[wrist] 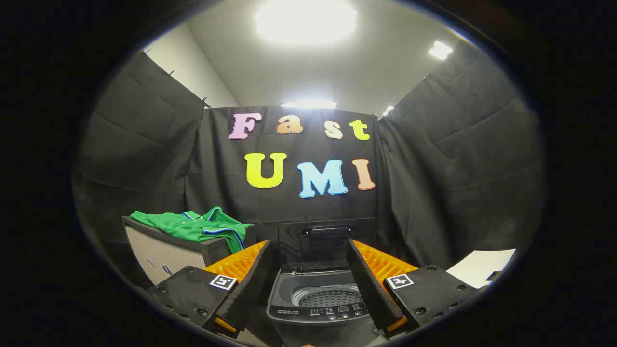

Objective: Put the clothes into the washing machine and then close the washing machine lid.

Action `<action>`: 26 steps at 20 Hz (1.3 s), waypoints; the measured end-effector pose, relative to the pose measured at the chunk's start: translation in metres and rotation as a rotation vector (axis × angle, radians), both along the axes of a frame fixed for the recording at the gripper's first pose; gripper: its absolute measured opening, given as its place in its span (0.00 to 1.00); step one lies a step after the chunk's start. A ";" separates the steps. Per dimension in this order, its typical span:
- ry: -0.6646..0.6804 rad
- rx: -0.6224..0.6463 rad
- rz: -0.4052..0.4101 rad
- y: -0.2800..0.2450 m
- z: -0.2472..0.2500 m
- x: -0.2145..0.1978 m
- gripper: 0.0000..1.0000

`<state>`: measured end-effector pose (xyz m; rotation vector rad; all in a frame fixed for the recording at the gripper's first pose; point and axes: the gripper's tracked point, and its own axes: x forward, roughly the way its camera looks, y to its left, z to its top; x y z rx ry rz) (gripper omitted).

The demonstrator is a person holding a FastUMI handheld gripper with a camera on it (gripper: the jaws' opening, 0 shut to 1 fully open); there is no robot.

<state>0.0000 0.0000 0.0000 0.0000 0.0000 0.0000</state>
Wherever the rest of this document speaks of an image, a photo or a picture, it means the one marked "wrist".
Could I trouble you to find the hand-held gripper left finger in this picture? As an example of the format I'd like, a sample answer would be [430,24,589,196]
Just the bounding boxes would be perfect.
[145,240,271,338]

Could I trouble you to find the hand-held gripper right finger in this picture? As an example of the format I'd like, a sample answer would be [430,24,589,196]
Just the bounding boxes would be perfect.
[346,239,477,338]

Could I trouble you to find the grey top-load washing machine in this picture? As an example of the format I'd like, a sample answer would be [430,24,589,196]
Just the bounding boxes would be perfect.
[267,263,386,347]

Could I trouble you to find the green polo shirt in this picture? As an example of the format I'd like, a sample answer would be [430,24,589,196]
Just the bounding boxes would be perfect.
[130,207,252,254]

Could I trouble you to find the grey cabinet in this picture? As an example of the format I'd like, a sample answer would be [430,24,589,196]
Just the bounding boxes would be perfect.
[122,216,256,286]

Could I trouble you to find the black backdrop cloth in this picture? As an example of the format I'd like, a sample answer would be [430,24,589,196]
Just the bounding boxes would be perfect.
[72,48,546,291]

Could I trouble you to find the long ceiling light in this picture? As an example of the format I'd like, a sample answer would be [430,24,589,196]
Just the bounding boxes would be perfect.
[281,100,337,110]

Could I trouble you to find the small square ceiling light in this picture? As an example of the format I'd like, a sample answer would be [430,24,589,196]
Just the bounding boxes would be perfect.
[429,40,454,61]

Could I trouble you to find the large ceiling light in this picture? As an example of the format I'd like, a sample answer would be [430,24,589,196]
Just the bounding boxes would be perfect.
[255,0,358,47]

